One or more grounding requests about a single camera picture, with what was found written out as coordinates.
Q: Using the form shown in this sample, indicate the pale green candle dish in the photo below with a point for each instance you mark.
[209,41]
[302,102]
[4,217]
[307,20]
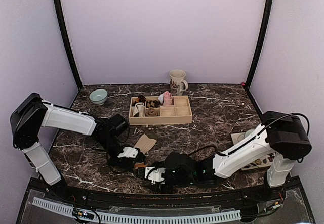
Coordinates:
[248,133]

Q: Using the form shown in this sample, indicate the light blue ceramic bowl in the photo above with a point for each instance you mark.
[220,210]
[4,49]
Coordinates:
[98,96]

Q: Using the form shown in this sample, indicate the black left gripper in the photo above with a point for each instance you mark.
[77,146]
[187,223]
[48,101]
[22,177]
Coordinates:
[122,162]

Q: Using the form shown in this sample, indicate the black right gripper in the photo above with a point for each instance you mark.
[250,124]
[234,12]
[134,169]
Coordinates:
[157,187]

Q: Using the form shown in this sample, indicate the wooden compartment organizer box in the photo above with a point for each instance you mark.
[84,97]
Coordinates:
[178,113]

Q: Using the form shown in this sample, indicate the pink patterned long sock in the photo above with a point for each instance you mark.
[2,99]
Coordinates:
[166,99]

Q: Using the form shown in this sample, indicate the white slotted cable duct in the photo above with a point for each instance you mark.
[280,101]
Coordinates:
[136,215]

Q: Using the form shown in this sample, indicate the black front table rail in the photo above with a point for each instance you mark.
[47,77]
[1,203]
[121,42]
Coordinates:
[241,190]

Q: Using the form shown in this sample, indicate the black frame post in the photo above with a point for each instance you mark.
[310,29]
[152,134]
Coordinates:
[259,44]
[66,43]

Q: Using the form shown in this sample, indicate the coral pattern ceramic mug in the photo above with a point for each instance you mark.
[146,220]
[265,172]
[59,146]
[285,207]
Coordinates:
[178,83]

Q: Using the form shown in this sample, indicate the white ribbed rolled sock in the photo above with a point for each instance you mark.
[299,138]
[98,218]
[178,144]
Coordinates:
[139,110]

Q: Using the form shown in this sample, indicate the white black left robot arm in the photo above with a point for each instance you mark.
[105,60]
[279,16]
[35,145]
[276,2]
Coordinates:
[35,113]

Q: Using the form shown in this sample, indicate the dark argyle rolled sock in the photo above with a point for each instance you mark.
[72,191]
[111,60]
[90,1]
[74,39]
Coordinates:
[153,103]

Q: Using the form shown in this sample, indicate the black right frame post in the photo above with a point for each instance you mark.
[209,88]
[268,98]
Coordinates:
[259,44]

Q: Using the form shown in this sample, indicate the beige striped cuff sock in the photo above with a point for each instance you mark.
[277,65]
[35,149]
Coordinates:
[145,143]

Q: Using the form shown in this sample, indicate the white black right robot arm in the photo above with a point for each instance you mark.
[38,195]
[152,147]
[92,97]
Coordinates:
[281,134]

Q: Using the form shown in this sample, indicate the black left frame post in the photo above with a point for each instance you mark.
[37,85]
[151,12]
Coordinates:
[66,43]

